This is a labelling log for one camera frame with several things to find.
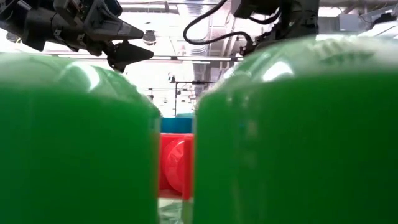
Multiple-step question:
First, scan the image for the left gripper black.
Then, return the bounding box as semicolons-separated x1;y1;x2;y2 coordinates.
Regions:
18;0;155;74

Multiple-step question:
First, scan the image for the small green toy brick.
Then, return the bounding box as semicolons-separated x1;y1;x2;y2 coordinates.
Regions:
0;33;398;224

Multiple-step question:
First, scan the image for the long red toy brick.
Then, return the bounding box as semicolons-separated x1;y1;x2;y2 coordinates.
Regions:
159;133;195;201

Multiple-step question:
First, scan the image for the ceiling dome fixture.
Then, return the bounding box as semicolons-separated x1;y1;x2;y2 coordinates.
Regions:
142;29;157;47

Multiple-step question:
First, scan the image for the black pole stand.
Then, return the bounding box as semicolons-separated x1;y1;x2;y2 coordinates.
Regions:
169;73;215;118

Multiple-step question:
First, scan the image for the blue plastic tray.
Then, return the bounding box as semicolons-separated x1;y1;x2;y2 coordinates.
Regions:
160;115;195;134

